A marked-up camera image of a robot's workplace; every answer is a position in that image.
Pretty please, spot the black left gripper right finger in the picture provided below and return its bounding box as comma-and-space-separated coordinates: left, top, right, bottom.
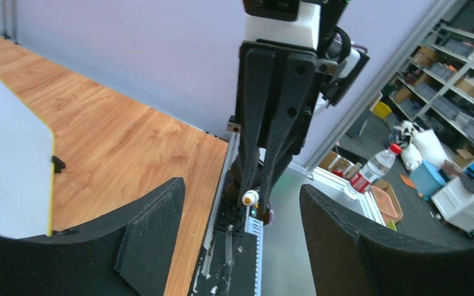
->
299, 184, 474, 295

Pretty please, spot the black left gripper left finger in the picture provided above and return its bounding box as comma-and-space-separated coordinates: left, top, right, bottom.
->
0, 178, 186, 295

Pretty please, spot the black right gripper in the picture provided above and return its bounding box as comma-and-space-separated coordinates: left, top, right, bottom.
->
235, 1, 369, 213

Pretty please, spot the yellow framed whiteboard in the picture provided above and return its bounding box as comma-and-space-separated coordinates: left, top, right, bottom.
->
0, 78, 55, 239

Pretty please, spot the black whiteboard foot clip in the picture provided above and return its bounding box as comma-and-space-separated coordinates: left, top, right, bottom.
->
51, 155, 66, 174

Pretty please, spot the clear plastic water bottle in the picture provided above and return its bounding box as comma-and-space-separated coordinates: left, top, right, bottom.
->
344, 143, 402, 198

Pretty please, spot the blue plastic bin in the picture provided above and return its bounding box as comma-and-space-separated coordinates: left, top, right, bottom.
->
409, 160, 446, 201

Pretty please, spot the white storage box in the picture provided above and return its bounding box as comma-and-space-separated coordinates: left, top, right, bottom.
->
431, 175, 474, 232

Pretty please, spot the grey storage shelf rack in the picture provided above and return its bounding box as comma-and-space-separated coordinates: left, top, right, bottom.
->
382, 23, 474, 147

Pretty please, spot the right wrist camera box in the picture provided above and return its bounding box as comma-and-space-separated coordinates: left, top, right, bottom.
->
243, 2, 321, 50

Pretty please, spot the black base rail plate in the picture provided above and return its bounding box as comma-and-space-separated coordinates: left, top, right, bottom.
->
188, 134, 264, 296

